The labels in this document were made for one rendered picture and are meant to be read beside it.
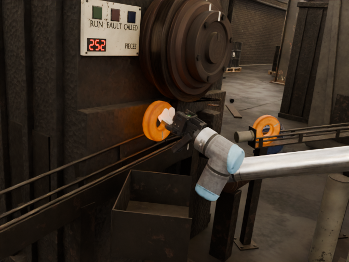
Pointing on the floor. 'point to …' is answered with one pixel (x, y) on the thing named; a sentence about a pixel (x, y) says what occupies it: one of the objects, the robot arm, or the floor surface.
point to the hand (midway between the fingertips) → (159, 116)
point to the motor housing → (226, 220)
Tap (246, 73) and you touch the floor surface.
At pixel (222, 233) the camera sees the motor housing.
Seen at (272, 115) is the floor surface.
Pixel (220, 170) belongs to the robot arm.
